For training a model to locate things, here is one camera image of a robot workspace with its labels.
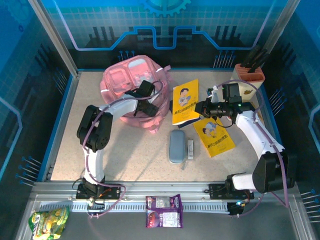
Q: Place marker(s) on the aluminium frame post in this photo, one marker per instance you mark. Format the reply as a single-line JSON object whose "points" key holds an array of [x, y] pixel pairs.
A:
{"points": [[282, 20], [53, 37]]}

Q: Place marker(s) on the small black controller board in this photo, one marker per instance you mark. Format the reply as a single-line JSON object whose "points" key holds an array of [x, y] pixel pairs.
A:
{"points": [[236, 207], [96, 206]]}

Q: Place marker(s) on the green snack bag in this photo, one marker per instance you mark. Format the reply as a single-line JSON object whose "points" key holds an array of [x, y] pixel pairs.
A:
{"points": [[50, 222]]}

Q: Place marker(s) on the small white box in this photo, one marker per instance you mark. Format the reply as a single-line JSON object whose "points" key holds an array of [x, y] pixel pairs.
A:
{"points": [[190, 150]]}

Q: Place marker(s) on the yellow blue cartoon book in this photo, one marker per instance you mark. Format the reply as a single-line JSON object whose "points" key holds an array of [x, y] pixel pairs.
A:
{"points": [[185, 110], [217, 142]]}

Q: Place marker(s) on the purple snack packet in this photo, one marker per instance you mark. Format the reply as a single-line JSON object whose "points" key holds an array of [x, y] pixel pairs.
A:
{"points": [[165, 218], [162, 201]]}

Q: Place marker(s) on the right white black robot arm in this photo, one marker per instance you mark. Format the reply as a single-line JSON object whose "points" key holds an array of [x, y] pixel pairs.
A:
{"points": [[257, 135]]}

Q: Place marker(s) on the cream knife block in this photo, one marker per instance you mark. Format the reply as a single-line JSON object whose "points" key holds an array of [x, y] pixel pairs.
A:
{"points": [[250, 74]]}

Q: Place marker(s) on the pink student backpack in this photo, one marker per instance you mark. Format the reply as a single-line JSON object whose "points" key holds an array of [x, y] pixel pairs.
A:
{"points": [[117, 82]]}

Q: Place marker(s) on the grey pencil case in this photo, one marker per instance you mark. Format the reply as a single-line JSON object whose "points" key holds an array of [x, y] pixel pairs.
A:
{"points": [[177, 147]]}

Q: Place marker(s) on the aluminium table side rail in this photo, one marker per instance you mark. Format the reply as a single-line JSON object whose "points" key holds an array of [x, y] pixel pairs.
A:
{"points": [[61, 117], [271, 125]]}

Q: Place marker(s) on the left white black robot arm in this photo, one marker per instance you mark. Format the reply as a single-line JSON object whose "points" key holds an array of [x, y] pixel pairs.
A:
{"points": [[120, 106]]}

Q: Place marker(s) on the aluminium frame beam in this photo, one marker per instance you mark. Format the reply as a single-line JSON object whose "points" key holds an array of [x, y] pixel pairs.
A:
{"points": [[162, 186]]}

